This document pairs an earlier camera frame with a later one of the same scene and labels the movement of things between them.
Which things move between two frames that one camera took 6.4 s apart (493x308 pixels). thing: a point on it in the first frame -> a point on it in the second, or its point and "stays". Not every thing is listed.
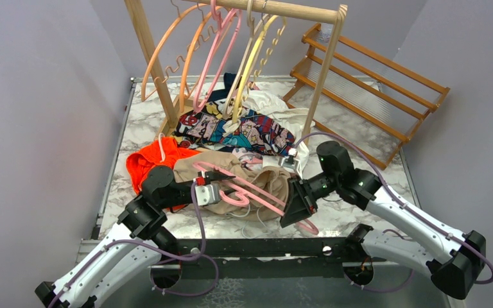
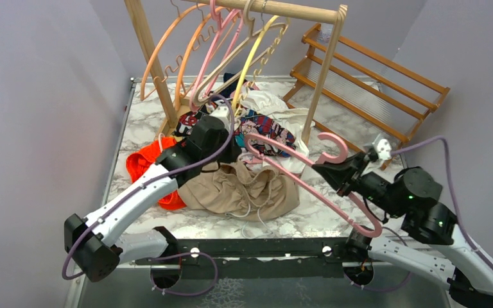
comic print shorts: [221, 120] stays
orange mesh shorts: [164, 151] stays
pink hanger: [242, 199] -> [332, 149]
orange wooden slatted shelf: [368, 103] stays
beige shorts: [251, 193] stays
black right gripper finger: [300, 205] -> [338, 174]
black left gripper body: [183, 196] -> [223, 142]
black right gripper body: [323, 185] -> [370, 185]
